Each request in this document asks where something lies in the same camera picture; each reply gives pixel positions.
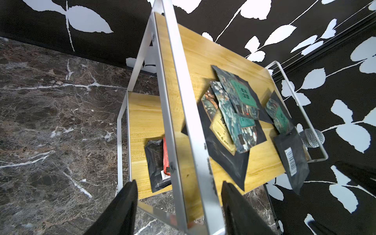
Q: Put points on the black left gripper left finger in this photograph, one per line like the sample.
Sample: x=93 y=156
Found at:
x=119 y=217

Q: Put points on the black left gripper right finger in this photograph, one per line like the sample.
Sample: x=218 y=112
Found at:
x=241 y=218

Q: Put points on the black barcode tea bag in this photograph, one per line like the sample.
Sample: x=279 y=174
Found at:
x=291 y=151

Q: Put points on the teal floral tea bag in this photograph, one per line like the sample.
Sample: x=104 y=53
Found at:
x=245 y=132

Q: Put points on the small green tea bag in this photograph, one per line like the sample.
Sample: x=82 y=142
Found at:
x=276 y=109

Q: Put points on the green label tea bag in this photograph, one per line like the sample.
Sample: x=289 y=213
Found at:
x=243 y=98

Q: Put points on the red tea bag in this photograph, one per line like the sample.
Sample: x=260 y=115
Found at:
x=165 y=158

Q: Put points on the yellow label tea bag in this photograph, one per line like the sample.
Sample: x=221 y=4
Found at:
x=218 y=125

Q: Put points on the wooden two-tier metal shelf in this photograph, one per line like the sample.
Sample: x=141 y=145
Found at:
x=170 y=76

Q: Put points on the black barcode pouch lower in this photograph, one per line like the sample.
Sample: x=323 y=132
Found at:
x=154 y=150

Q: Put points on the purple glitter microphone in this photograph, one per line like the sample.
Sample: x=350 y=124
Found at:
x=309 y=139

